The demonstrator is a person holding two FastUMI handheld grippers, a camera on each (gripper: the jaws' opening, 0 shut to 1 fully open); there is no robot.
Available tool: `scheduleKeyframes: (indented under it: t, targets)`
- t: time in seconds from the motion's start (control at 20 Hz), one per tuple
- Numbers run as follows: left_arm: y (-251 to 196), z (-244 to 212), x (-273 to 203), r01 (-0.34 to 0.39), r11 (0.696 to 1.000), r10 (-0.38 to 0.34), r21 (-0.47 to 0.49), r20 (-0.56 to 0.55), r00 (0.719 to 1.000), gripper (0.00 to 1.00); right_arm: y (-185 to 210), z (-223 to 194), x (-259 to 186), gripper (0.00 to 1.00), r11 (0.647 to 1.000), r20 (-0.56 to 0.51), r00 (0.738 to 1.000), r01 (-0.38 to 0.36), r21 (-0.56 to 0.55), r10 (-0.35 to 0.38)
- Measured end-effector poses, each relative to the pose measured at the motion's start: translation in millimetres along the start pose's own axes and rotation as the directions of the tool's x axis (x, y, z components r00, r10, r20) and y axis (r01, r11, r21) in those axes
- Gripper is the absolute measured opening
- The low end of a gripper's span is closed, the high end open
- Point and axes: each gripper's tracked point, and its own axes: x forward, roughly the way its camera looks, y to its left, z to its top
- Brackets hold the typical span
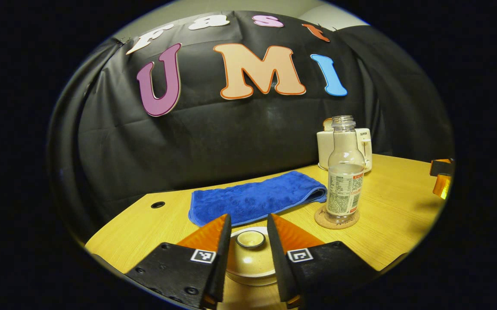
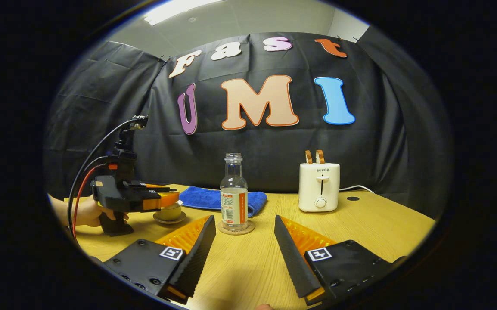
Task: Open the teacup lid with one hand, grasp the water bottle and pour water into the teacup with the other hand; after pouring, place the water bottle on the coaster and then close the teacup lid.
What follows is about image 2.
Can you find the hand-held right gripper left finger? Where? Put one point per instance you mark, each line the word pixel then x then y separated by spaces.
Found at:
pixel 199 254

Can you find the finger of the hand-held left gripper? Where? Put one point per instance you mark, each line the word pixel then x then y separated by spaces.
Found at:
pixel 153 188
pixel 162 201

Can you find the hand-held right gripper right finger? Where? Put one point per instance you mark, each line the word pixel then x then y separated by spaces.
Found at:
pixel 293 258

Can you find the round cork coaster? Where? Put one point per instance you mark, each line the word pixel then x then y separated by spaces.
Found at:
pixel 236 231

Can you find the clear glass water bottle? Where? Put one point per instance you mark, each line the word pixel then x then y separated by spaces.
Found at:
pixel 234 206

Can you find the beige saucer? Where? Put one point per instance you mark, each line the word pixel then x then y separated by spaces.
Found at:
pixel 169 221

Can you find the blue towel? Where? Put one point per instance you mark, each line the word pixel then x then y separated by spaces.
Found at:
pixel 201 198

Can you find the white toaster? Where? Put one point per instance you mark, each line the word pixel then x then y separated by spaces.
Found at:
pixel 318 189

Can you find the toast slice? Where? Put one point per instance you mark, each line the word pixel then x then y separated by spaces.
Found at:
pixel 309 157
pixel 319 156

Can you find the black backdrop cloth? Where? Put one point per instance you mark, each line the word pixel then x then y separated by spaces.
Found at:
pixel 253 142

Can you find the ceiling light panel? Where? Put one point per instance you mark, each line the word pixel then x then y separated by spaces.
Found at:
pixel 179 8

